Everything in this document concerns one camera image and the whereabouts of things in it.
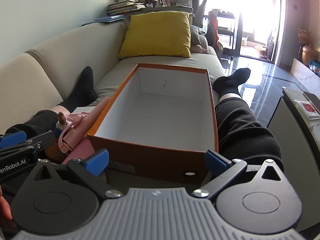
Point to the orange cardboard box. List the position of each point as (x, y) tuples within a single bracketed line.
[(155, 160)]

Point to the black metal rack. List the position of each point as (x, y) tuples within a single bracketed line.
[(225, 17)]

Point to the pink plush toy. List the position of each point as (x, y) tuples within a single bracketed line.
[(198, 48)]

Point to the red cloth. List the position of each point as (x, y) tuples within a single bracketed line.
[(213, 30)]

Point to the person's leg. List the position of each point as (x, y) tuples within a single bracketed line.
[(82, 90), (242, 130)]

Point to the small doll figurine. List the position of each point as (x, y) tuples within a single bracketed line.
[(61, 122)]

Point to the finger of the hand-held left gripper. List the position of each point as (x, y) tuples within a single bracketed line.
[(12, 138), (43, 138)]

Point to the person's left hand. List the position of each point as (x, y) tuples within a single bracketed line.
[(4, 207)]

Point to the copper vase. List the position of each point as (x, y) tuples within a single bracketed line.
[(308, 55)]

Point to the person's left leg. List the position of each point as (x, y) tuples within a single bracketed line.
[(82, 90)]

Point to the yellow pillow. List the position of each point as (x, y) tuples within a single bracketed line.
[(155, 35)]

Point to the person's right leg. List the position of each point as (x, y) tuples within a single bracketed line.
[(242, 130)]

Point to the blue bag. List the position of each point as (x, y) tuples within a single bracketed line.
[(315, 66)]

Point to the coffee table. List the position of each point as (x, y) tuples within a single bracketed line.
[(282, 130)]

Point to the blue book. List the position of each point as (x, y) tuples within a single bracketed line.
[(110, 18)]

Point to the grey cushion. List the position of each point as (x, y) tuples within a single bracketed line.
[(195, 35)]

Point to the plastic bag with red card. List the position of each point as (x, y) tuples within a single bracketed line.
[(308, 108)]

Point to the pink plastic case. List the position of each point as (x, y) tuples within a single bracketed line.
[(85, 127)]

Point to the dried flowers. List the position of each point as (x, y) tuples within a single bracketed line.
[(303, 35)]

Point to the stack of books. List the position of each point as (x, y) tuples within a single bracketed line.
[(125, 7)]

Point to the beige fabric sofa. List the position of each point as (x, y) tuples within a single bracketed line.
[(50, 55)]

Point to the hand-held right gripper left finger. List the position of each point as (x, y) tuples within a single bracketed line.
[(96, 162)]

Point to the white marble cabinet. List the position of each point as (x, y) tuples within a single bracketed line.
[(302, 71)]

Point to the office chair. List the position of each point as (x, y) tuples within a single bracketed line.
[(201, 12)]

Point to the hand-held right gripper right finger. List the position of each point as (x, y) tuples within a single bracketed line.
[(216, 162)]

